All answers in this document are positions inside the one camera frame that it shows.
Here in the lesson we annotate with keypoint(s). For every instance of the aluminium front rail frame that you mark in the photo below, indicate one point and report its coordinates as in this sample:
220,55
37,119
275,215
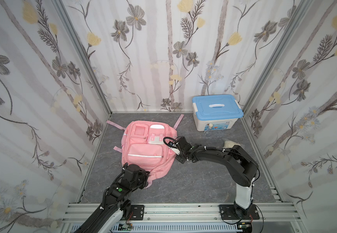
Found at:
274,217

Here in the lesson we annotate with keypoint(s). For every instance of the white box with blue lid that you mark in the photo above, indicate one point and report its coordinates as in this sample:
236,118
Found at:
220,110

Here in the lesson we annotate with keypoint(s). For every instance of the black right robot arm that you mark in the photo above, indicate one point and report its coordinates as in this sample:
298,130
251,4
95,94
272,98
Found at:
242,168

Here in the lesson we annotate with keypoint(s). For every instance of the white slotted cable duct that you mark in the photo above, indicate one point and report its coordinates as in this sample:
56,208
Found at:
204,227

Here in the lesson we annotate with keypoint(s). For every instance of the glass flask with stopper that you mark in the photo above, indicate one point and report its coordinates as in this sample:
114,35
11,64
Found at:
208,130

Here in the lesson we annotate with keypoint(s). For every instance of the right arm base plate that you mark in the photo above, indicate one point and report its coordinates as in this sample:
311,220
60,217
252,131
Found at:
235,212

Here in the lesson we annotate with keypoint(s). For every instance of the pink backpack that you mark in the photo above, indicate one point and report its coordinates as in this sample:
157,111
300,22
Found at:
143,144

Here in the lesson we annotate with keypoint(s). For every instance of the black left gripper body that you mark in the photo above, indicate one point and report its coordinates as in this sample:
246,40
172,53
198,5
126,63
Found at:
141,179

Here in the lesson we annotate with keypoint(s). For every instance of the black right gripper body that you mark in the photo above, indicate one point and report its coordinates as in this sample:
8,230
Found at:
181,149

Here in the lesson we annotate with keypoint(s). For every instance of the plastic bag of white gloves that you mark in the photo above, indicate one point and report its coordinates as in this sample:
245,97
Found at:
231,144

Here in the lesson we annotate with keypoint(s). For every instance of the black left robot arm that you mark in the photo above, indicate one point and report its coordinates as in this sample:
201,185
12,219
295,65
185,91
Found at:
115,201

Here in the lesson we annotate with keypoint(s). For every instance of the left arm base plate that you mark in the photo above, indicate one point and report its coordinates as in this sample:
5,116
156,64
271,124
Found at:
134,212

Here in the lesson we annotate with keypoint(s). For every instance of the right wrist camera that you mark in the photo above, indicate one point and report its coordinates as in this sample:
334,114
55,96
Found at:
176,150

